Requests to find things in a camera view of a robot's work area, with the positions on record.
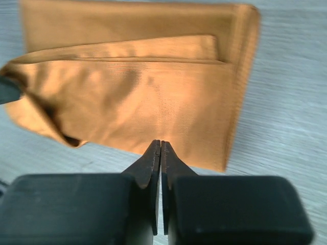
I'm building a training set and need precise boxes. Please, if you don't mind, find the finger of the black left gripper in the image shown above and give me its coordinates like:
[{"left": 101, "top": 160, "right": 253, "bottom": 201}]
[{"left": 0, "top": 76, "right": 21, "bottom": 105}]

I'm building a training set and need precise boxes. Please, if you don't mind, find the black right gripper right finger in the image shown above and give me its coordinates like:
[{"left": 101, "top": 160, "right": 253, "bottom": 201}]
[{"left": 160, "top": 141, "right": 198, "bottom": 235}]

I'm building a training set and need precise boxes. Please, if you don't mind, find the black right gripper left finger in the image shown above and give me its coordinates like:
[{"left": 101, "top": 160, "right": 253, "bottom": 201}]
[{"left": 122, "top": 140, "right": 161, "bottom": 235}]

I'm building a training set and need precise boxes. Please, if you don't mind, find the orange cloth napkin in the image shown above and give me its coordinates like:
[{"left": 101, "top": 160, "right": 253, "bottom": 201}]
[{"left": 1, "top": 1, "right": 261, "bottom": 170}]

